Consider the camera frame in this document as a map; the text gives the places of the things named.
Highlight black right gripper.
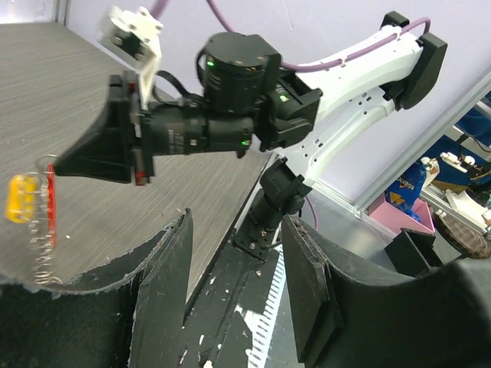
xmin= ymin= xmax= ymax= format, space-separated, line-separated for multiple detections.
xmin=54 ymin=71 xmax=154 ymax=186

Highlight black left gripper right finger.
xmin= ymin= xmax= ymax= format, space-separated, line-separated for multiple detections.
xmin=282 ymin=215 xmax=490 ymax=367

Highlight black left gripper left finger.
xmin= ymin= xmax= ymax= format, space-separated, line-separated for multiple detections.
xmin=1 ymin=211 xmax=193 ymax=367

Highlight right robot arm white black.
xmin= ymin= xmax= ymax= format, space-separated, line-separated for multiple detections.
xmin=54 ymin=8 xmax=448 ymax=260

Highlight silver keys with yellow tag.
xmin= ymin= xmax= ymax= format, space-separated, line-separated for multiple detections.
xmin=5 ymin=174 xmax=40 ymax=224

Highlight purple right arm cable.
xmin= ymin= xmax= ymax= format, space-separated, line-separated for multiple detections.
xmin=151 ymin=0 xmax=431 ymax=72

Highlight blue chips bag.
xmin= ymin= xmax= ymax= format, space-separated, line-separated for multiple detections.
xmin=384 ymin=161 xmax=427 ymax=219

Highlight black plastic box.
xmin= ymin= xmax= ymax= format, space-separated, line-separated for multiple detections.
xmin=384 ymin=228 xmax=443 ymax=278

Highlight pink storage box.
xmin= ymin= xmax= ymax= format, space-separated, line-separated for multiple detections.
xmin=367 ymin=192 xmax=435 ymax=235

